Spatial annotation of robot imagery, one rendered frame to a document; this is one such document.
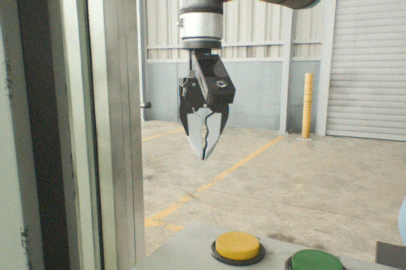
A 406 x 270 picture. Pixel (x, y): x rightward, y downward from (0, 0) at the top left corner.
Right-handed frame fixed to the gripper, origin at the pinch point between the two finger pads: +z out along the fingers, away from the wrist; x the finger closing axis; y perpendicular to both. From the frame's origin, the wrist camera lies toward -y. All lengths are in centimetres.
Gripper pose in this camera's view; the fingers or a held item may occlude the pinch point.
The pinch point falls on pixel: (203, 154)
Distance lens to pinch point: 62.3
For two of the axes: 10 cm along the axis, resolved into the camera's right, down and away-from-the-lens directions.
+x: -9.8, 0.4, -1.9
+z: 0.0, 9.8, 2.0
